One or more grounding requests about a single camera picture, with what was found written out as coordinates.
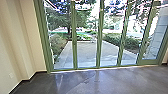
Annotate green tree outdoors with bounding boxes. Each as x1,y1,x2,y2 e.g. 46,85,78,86
44,0,93,36

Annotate green hedge outdoors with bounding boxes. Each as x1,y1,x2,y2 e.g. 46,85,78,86
103,32,143,51

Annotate green framed glass door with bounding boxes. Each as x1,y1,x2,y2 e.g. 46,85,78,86
33,0,168,73

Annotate white wall outlet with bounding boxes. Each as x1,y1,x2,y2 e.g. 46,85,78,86
8,72,15,79

